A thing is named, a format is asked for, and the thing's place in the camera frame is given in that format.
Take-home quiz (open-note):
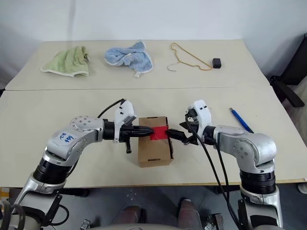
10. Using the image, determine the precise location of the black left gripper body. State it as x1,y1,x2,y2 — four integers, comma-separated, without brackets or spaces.
118,126,136,154

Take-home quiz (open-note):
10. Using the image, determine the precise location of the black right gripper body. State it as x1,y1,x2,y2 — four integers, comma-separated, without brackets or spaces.
183,109,200,146

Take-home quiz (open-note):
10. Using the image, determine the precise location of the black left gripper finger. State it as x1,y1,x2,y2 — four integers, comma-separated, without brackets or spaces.
133,131,154,138
133,126,154,133

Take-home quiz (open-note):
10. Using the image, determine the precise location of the red tape strip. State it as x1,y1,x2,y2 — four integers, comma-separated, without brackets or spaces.
150,125,170,140

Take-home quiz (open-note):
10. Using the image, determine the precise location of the brown cardboard box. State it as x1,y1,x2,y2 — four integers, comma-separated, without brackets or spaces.
137,116,175,168

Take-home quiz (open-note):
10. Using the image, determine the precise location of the blue pen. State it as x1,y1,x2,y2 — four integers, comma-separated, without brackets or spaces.
229,107,255,134

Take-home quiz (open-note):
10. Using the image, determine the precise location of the light blue towel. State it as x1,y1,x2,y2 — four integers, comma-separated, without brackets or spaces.
104,41,154,78

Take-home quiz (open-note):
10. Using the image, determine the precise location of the dark brown rounded shape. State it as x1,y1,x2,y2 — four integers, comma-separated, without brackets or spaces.
178,198,200,226
119,205,147,226

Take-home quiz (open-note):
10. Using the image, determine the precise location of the green towel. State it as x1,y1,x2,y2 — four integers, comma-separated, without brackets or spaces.
40,46,91,78

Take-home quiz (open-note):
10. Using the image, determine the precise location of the black chair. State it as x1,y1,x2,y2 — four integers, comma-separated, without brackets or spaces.
270,33,307,108

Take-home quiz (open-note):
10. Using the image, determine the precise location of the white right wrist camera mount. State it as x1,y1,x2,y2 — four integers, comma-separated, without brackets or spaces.
187,100,213,140

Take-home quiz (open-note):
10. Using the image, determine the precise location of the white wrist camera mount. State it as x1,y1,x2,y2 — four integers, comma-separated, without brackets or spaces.
187,100,213,140
113,99,138,144

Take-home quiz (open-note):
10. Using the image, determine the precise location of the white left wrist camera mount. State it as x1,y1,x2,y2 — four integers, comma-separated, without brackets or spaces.
113,99,138,144

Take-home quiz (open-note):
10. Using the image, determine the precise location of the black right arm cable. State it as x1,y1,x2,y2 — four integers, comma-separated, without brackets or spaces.
211,138,243,228
185,114,240,230

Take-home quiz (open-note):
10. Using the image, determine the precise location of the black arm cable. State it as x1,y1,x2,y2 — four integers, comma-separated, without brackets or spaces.
211,138,243,228
185,114,240,230
96,97,127,119

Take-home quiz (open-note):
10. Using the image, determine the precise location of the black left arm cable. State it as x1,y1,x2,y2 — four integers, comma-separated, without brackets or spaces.
96,97,127,119

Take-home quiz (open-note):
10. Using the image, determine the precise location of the thin yellow wire hanger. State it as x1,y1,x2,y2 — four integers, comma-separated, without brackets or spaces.
166,42,214,72

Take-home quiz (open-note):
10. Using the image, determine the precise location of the black cable loop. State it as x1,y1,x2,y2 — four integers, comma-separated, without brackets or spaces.
39,205,71,226

